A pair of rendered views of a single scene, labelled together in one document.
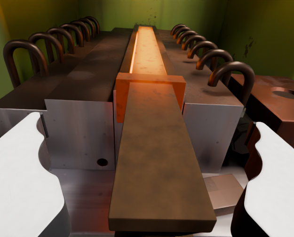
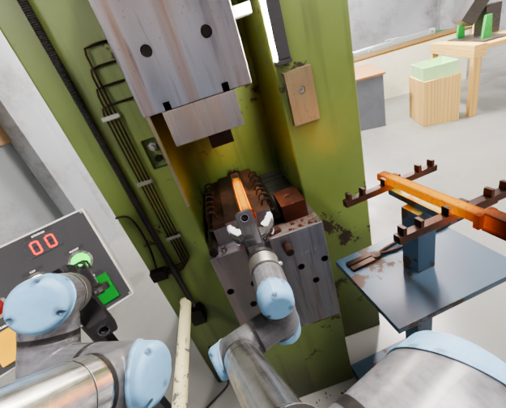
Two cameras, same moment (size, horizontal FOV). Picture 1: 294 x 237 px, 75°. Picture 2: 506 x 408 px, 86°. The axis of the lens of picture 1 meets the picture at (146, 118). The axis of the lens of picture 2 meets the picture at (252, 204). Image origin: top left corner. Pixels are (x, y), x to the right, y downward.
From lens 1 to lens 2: 0.74 m
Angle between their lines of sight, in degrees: 5
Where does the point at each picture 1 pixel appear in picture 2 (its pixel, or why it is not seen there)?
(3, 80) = (193, 227)
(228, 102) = (265, 208)
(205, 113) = (261, 212)
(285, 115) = (282, 205)
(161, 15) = (239, 160)
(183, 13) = (251, 155)
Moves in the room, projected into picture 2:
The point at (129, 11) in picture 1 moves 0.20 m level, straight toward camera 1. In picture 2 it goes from (221, 166) to (227, 180)
